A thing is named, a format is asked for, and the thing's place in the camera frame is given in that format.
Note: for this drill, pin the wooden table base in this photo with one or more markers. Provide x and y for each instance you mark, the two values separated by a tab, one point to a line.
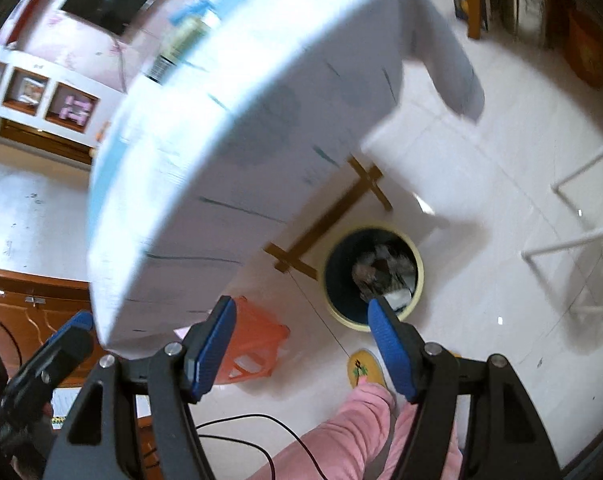
331	215

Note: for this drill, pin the pink dumbbell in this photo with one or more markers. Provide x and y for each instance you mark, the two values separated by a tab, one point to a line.
80	112
67	101

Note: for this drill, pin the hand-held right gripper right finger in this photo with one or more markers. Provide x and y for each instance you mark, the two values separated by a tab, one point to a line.
389	350

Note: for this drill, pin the brown wooden door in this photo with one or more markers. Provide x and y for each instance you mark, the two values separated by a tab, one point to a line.
16	320

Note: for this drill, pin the green yellow flat box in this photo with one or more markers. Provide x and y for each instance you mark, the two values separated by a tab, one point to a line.
179	47

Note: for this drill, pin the person's pink trousers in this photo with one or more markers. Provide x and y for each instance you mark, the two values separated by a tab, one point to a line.
341	435

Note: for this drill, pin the yellow slipper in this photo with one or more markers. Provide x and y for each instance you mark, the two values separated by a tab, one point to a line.
364	367

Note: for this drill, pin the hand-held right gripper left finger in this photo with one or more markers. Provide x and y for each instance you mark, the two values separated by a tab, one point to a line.
211	350

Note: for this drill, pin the orange plastic stool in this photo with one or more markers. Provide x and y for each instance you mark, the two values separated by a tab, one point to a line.
261	335

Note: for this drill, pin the dark foil wrapper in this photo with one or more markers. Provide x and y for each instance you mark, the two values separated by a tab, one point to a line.
374	272

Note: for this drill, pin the blue face mask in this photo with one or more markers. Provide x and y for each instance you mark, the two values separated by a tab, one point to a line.
194	7

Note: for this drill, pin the white pipe rack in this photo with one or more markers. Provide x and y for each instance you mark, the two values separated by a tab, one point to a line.
586	162

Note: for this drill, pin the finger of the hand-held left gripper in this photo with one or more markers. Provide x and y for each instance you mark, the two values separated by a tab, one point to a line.
81	321

